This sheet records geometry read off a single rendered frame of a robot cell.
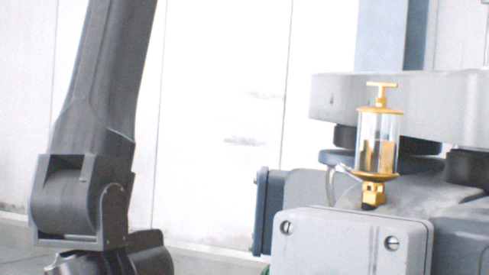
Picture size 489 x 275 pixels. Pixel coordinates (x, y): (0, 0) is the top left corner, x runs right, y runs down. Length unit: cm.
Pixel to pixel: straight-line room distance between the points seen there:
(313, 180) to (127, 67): 24
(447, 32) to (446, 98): 524
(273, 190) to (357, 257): 52
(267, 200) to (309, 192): 5
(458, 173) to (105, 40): 35
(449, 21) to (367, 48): 61
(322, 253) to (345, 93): 42
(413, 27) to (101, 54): 513
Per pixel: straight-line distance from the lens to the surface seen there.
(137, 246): 86
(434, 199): 56
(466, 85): 64
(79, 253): 81
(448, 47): 589
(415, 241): 48
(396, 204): 56
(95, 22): 85
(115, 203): 80
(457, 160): 63
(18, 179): 758
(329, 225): 48
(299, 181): 96
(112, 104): 81
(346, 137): 100
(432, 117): 68
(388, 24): 554
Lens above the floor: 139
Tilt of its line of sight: 3 degrees down
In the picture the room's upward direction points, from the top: 4 degrees clockwise
